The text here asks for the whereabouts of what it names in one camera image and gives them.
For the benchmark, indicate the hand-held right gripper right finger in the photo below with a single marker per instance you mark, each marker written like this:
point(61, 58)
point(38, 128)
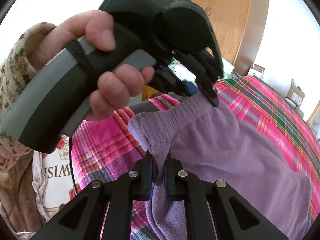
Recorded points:
point(168, 180)

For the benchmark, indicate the wooden door frame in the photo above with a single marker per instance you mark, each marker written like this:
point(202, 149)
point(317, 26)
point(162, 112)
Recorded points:
point(315, 117)

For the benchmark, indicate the wooden wardrobe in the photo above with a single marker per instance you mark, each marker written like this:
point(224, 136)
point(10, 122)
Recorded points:
point(232, 17)

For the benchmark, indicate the person's left hand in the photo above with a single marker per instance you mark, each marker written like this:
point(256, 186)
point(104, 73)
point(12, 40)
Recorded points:
point(100, 30)

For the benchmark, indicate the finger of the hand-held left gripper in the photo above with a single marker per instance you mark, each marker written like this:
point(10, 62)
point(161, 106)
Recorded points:
point(188, 87)
point(212, 92)

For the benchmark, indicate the pink plaid bed sheet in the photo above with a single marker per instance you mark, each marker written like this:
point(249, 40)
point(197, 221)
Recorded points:
point(262, 100)

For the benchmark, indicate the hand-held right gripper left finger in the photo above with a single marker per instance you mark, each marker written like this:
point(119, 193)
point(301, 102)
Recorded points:
point(148, 177)

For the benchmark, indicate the brown cardboard box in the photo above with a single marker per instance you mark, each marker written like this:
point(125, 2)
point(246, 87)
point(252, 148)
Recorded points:
point(295, 95)

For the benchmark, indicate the person's left forearm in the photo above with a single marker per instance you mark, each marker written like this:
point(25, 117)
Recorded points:
point(12, 62)

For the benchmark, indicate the white printed cloth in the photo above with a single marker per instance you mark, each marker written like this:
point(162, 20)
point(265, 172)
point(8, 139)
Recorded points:
point(57, 180)

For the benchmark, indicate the open white box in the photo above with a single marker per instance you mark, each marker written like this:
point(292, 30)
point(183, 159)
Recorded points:
point(257, 71)

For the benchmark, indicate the purple fleece blanket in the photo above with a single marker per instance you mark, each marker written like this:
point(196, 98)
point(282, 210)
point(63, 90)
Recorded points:
point(225, 155)

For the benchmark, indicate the brown fleece cloth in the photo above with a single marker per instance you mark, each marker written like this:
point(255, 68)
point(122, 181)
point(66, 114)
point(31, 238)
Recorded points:
point(17, 200)

